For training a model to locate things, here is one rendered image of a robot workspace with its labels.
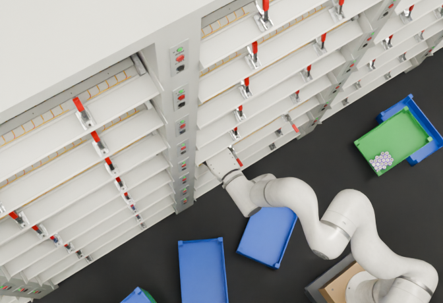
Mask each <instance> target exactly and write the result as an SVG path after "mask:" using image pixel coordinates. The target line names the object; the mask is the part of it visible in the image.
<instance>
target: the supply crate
mask: <svg viewBox="0 0 443 303"><path fill-rule="evenodd" d="M120 303H152V302H151V301H150V299H149V298H148V297H147V296H146V295H145V293H144V292H143V291H142V289H141V288H140V287H136V288H135V289H134V291H133V292H132V293H130V294H129V295H128V297H126V298H125V299H124V300H123V301H122V302H120Z"/></svg>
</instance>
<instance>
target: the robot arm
mask: <svg viewBox="0 0 443 303"><path fill-rule="evenodd" d="M202 163H203V164H204V165H206V166H207V168H208V169H209V170H210V172H211V173H212V174H213V175H214V176H215V178H216V179H217V180H218V181H219V182H223V185H222V187H223V188H225V189H226V190H227V191H228V193H229V195H230V196H231V197H232V199H233V201H234V202H235V203H236V205H237V207H238V208H239V209H240V210H241V212H242V214H243V215H244V216H245V217H250V216H252V215H254V214H256V213H257V212H259V211H260V210H261V209H262V208H263V207H288V208H289V209H291V210H293V211H294V212H295V213H296V215H297V216H298V218H299V220H300V222H301V225H302V228H303V231H304V234H305V237H306V240H307V242H308V245H309V246H310V248H311V250H312V251H313V252H314V254H316V255H317V256H318V257H320V258H322V259H324V260H332V259H335V258H337V257H338V256H339V255H340V254H341V253H342V252H343V251H344V249H345V247H346V246H347V244H348V242H349V241H350V239H351V252H352V254H353V257H354V259H355V260H356V262H357V263H358V264H359V265H360V266H361V267H362V268H363V269H364V270H365V271H362V272H360V273H357V274H355V275H354V276H352V278H350V280H349V282H348V284H347V286H346V289H345V300H346V303H429V301H430V299H431V297H432V295H433V293H434V291H435V289H436V286H437V284H438V274H437V272H436V270H435V268H433V266H432V265H431V264H429V263H427V262H424V261H423V260H418V259H414V258H405V257H402V256H399V255H397V254H395V253H394V252H393V251H391V250H390V249H389V248H388V247H387V246H386V245H385V244H384V243H383V242H382V240H381V239H380V238H379V236H378V233H377V230H376V222H375V216H374V210H373V207H372V204H371V203H370V201H369V199H368V198H367V197H366V196H365V195H364V194H363V193H362V192H360V191H358V190H354V189H345V190H342V191H341V192H339V193H338V194H337V195H336V196H335V198H334V199H333V200H332V202H331V204H330V205H329V207H328V209H327V210H326V212H325V213H324V215H323V216H322V218H321V220H320V221H319V218H318V202H317V198H316V194H315V193H314V190H313V189H312V188H311V187H310V186H309V185H308V184H307V183H305V182H304V181H302V180H300V179H297V178H294V177H285V178H280V179H277V178H276V177H275V176H274V175H273V174H270V173H268V174H264V175H260V176H258V177H256V178H254V179H252V180H247V179H246V177H245V176H244V174H243V173H242V172H241V171H240V168H239V165H238V163H237V162H236V160H235V158H234V156H233V154H232V153H231V152H230V149H229V147H227V148H226V149H224V150H222V151H221V152H219V153H217V154H216V155H214V156H212V157H211V158H209V159H207V160H206V161H204V162H202Z"/></svg>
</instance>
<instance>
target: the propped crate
mask: <svg viewBox="0 0 443 303"><path fill-rule="evenodd" d="M432 140H433V139H432V137H431V136H429V135H428V134H427V132H426V131H425V130H424V128H423V127H422V126H421V125H420V123H419V122H418V121H417V119H416V118H415V117H414V116H413V114H412V113H411V112H410V110H409V108H408V106H405V107H404V108H403V109H402V110H400V111H398V112H397V113H396V114H394V115H392V116H391V117H390V118H389V119H387V120H385V121H384V122H383V123H381V124H380V125H378V126H377V127H375V128H374V129H372V130H371V131H370V132H368V133H366V134H365V135H364V136H362V137H361V138H359V139H358V140H356V141H354V144H355V145H356V147H357V148H358V150H359V151H360V152H361V153H362V155H363V157H364V158H365V159H366V160H367V162H368V163H369V165H370V166H371V167H372V168H373V170H374V172H375V173H376V174H377V175H378V176H380V175H382V174H383V173H385V172H386V171H388V170H389V169H391V168H392V167H394V166H395V165H397V164H398V163H400V162H401V161H403V160H404V159H406V158H407V157H409V156H410V155H411V154H413V153H415V152H416V151H417V150H419V149H421V148H422V147H423V146H425V145H427V144H428V143H429V142H431V141H432ZM381 152H384V153H385V152H389V155H391V158H393V159H394V160H393V161H392V164H391V165H390V166H388V165H387V166H386V169H385V170H383V169H381V170H380V171H378V172H376V170H375V169H374V167H373V166H372V164H370V162H369V161H370V160H371V159H372V160H374V159H375V157H376V156H378V157H379V156H380V154H381Z"/></svg>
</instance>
